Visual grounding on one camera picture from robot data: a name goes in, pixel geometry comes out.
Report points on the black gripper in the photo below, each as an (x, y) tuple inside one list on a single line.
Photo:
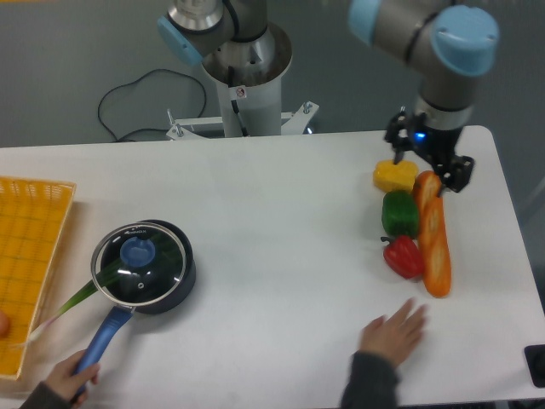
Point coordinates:
[(436, 147)]

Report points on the glass pot lid blue knob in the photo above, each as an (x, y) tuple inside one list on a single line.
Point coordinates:
[(138, 264)]

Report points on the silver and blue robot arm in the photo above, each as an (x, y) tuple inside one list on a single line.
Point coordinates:
[(450, 44)]

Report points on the grey left sleeve forearm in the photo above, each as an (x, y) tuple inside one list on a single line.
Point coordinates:
[(43, 397)]

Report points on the grey right sleeve forearm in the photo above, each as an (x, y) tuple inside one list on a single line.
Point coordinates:
[(372, 383)]

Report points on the person right hand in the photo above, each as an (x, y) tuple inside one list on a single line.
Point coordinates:
[(396, 337)]

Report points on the person left hand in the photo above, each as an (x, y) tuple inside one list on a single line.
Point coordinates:
[(65, 382)]

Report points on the yellow bell pepper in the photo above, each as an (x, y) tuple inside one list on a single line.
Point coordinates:
[(389, 177)]

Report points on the green bell pepper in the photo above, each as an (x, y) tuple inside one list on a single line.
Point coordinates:
[(399, 214)]

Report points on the orange baguette bread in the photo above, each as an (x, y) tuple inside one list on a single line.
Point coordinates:
[(432, 237)]

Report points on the red bell pepper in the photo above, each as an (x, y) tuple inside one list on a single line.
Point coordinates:
[(403, 256)]

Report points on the black device at table edge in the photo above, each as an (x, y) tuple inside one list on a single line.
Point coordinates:
[(535, 357)]

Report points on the green onion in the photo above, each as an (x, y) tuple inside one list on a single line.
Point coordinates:
[(135, 266)]

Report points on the yellow woven basket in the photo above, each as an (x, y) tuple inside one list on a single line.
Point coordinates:
[(33, 216)]

